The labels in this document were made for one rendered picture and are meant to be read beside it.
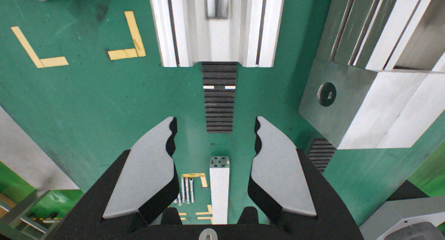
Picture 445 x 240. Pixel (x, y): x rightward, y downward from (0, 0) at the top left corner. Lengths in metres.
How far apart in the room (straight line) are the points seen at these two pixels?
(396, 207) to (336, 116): 0.55
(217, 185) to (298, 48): 0.29
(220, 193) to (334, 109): 0.28
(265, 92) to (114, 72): 0.24
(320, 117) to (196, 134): 0.21
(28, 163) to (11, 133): 0.35
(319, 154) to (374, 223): 0.51
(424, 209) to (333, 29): 0.66
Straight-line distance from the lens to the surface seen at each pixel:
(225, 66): 0.20
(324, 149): 0.30
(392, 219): 0.73
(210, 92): 0.21
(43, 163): 2.00
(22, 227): 4.02
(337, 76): 0.21
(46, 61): 0.34
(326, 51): 0.23
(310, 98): 0.24
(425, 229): 0.80
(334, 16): 0.23
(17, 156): 2.13
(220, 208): 0.41
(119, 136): 0.33
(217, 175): 0.30
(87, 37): 0.28
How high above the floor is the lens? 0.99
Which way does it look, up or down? 61 degrees down
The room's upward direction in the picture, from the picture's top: 179 degrees clockwise
